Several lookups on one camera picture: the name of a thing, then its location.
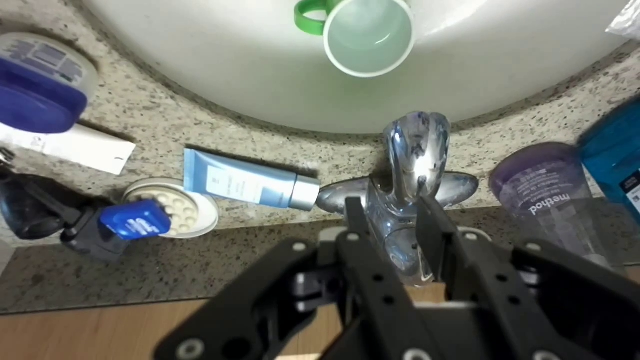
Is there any chrome faucet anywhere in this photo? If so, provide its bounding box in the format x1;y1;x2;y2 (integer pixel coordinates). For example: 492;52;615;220
316;111;480;287

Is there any wood framed wall mirror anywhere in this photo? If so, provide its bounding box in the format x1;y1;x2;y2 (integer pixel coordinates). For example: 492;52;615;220
0;282;449;360

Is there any small blue case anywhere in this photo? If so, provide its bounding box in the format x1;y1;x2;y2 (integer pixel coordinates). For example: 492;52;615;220
98;199;173;242

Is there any clear plastic zip bag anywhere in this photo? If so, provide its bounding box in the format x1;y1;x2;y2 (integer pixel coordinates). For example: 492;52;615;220
607;0;640;41

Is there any clear pump bottle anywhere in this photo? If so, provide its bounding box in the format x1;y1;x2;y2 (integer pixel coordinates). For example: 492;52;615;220
488;141;640;273

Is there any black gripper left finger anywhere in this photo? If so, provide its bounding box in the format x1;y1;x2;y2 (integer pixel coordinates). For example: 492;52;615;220
154;197;423;360

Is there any small white tube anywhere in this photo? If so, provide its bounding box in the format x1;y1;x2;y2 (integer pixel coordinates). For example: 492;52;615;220
0;120;138;178

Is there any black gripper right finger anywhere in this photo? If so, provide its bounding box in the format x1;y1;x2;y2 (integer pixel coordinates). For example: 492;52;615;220
412;194;640;360

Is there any white round perforated disc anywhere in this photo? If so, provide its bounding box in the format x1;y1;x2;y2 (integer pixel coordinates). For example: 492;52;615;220
121;178;221;240

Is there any blue silver toothpaste tube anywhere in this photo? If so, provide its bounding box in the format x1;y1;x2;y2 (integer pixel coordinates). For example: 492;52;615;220
183;147;324;212

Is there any white oval sink basin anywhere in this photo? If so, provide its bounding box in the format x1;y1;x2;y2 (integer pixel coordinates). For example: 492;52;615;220
78;0;640;137

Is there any green mug white inside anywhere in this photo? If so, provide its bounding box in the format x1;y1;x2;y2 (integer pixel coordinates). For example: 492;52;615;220
292;0;417;81

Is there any blue white oval container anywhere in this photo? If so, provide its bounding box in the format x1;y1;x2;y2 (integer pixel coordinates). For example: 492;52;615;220
0;31;101;137

